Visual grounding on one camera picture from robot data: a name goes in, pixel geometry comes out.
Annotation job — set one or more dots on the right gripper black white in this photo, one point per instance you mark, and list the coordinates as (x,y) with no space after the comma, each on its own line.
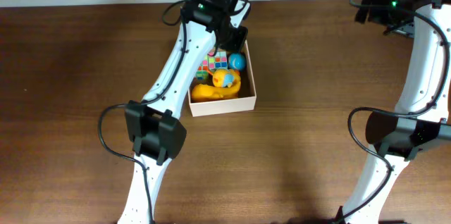
(368,13)

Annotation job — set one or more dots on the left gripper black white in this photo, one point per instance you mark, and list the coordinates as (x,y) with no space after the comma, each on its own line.
(239,38)

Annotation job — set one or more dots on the rubik cube pastel colours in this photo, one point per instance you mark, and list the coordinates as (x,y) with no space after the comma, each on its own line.
(217,60)

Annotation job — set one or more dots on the blue ball toy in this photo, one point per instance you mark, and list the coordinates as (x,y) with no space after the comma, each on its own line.
(237,61)

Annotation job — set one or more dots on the rubik cube green orange top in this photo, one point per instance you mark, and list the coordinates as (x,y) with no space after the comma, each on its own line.
(203,70)

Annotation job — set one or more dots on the yellow duck toy blue jacket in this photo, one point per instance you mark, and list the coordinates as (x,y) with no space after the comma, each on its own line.
(224,77)

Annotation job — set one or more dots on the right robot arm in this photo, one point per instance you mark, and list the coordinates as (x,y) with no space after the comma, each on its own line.
(419,120)

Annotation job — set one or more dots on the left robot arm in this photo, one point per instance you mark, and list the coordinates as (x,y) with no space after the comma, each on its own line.
(153,124)

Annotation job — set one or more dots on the white cardboard box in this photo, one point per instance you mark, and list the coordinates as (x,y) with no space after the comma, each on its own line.
(246,96)

